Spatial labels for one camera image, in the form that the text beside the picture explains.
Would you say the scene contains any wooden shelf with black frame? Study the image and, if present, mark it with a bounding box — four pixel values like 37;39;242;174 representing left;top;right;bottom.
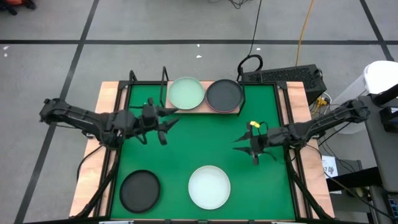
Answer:
159;65;247;116

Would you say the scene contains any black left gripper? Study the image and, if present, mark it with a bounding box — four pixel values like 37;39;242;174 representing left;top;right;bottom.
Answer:
141;98;180;146

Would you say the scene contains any black plate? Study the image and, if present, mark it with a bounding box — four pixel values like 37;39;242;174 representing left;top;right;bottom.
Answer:
119;169;162;214
205;78;244;113

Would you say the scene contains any yellow cable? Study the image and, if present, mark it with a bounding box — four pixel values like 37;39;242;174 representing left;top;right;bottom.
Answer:
294;0;317;67

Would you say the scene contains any white plate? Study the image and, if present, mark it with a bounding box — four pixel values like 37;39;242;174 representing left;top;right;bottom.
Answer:
188;165;232;211

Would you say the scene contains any long black cable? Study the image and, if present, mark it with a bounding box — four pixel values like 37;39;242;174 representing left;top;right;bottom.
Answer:
237;0;264;82

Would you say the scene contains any black computer case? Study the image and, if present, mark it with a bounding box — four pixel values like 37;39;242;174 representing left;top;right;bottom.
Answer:
241;63;328;105

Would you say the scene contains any white lidded bin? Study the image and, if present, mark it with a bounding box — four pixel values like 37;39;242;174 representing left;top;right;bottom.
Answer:
338;60;398;135

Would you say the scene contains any green table mat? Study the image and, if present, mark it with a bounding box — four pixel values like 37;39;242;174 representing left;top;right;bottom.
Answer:
109;83;297;220

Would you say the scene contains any grey desk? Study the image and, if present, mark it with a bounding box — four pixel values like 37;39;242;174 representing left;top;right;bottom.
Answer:
360;93;398;194

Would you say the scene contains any orange object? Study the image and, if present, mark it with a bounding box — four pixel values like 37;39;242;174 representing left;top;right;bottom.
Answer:
0;0;37;16

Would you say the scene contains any light green plate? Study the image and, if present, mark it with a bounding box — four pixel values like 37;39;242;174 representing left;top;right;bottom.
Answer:
167;76;206;111

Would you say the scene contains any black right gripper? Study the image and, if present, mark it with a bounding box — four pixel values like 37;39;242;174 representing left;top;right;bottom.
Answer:
232;121;271;166

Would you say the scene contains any black box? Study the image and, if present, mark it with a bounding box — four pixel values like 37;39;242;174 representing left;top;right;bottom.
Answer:
378;105;398;134

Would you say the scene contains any printed paper sheet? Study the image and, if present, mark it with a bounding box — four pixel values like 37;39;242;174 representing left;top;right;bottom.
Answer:
321;155;339;179

